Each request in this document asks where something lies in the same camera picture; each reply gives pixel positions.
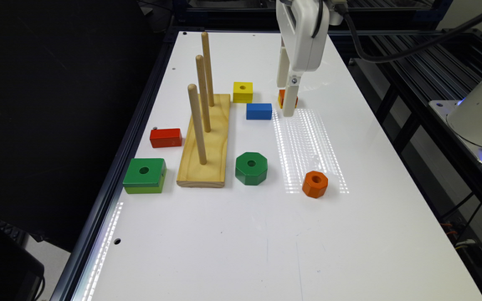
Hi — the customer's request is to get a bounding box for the front wooden peg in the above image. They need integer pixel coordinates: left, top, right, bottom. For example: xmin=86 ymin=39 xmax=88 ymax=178
xmin=187 ymin=84 xmax=207 ymax=165

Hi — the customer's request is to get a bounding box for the green square block with hole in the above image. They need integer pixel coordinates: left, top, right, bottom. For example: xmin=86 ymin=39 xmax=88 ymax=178
xmin=123 ymin=158 xmax=167 ymax=194

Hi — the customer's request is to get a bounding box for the orange hexagonal block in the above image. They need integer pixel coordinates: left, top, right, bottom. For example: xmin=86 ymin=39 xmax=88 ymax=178
xmin=302 ymin=171 xmax=328 ymax=198

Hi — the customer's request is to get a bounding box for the green octagonal block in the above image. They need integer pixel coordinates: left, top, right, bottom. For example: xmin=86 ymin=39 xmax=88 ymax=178
xmin=235 ymin=152 xmax=268 ymax=186

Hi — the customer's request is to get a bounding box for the blue rectangular block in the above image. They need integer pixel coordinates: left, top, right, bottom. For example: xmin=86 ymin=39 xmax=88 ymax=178
xmin=246 ymin=103 xmax=273 ymax=120

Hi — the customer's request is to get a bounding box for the red rectangular block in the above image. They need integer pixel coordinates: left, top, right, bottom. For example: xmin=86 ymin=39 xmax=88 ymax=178
xmin=149 ymin=128 xmax=182 ymax=148

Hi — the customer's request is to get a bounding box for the rear wooden peg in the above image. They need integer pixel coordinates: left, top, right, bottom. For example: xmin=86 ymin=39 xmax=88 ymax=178
xmin=201 ymin=32 xmax=214 ymax=107

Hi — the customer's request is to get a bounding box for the yellow square block with hole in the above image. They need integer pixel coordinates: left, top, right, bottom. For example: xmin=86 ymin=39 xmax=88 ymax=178
xmin=233 ymin=82 xmax=254 ymax=103

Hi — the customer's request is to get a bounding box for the orange square block with hole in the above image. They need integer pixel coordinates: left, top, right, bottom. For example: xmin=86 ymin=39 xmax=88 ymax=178
xmin=278 ymin=89 xmax=298 ymax=109

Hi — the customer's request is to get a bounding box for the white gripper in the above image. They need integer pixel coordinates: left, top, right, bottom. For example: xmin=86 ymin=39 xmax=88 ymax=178
xmin=276 ymin=0 xmax=330 ymax=117

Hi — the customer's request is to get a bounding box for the wooden peg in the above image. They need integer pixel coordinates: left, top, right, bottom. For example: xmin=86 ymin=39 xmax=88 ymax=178
xmin=187 ymin=84 xmax=207 ymax=165
xmin=201 ymin=32 xmax=214 ymax=107
xmin=196 ymin=54 xmax=211 ymax=133

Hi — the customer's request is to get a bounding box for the middle wooden peg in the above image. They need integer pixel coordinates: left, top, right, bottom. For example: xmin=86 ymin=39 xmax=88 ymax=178
xmin=196 ymin=54 xmax=211 ymax=133

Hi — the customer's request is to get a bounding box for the wooden peg base board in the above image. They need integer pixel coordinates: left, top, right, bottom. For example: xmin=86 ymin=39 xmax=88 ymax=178
xmin=177 ymin=94 xmax=231 ymax=188

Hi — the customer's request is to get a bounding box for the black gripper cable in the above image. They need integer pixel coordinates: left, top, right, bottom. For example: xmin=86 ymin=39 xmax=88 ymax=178
xmin=333 ymin=0 xmax=482 ymax=64

